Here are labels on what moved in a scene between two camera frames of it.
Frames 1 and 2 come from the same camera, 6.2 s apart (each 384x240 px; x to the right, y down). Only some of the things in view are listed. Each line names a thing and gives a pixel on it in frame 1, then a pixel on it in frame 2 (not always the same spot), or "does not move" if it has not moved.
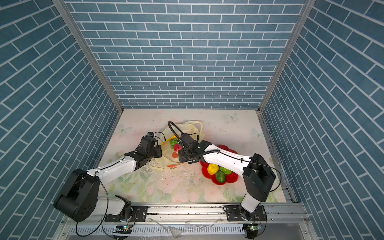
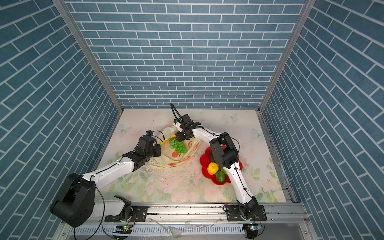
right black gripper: x=182 y=159 → x=178 y=135
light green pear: x=226 y=171 does not move
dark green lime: x=220 y=176 does not move
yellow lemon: x=212 y=169 does not move
